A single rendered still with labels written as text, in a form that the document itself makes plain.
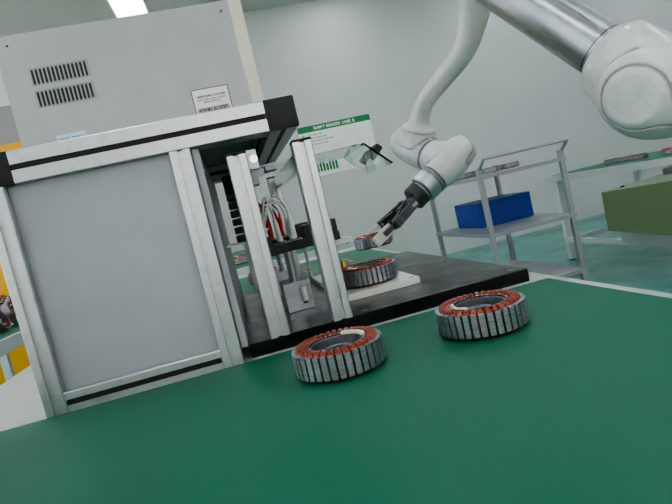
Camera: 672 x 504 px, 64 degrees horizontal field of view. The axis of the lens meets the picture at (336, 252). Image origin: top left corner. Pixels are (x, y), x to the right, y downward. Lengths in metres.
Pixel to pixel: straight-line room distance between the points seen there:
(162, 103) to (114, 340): 0.39
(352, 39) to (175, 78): 5.95
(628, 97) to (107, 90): 0.85
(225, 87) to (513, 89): 6.61
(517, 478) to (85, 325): 0.63
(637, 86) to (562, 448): 0.72
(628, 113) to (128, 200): 0.81
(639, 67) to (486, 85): 6.28
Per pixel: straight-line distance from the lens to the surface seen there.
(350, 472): 0.43
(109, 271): 0.82
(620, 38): 1.11
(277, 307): 0.82
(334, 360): 0.61
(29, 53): 1.02
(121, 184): 0.82
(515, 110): 7.39
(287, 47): 6.69
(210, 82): 0.96
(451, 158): 1.62
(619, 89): 1.04
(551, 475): 0.39
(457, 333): 0.67
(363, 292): 0.97
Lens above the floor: 0.95
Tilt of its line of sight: 5 degrees down
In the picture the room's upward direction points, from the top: 13 degrees counter-clockwise
